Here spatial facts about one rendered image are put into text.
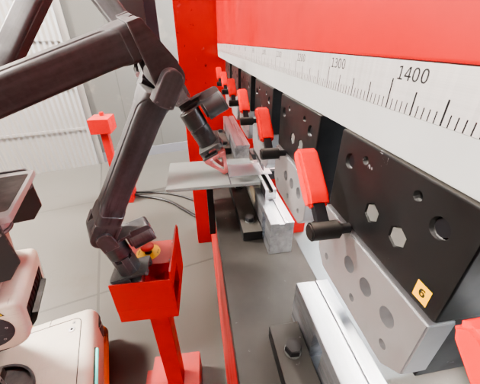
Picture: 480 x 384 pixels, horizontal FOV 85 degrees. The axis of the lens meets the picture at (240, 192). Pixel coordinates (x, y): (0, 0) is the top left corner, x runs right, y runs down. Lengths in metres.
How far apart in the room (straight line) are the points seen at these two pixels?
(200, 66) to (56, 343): 1.44
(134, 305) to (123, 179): 0.38
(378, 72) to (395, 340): 0.21
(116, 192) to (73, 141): 3.12
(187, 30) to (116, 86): 2.14
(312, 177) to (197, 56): 1.37
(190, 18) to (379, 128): 1.41
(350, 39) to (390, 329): 0.25
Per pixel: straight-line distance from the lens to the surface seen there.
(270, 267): 0.66
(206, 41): 1.58
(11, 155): 3.89
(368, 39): 0.26
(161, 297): 0.79
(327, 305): 0.50
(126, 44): 0.50
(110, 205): 0.63
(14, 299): 0.89
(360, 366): 0.45
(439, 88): 0.20
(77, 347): 1.39
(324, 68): 0.32
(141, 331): 1.68
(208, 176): 0.78
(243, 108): 0.63
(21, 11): 0.95
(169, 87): 0.51
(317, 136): 0.33
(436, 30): 0.21
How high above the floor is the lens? 1.35
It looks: 30 degrees down
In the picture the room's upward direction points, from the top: straight up
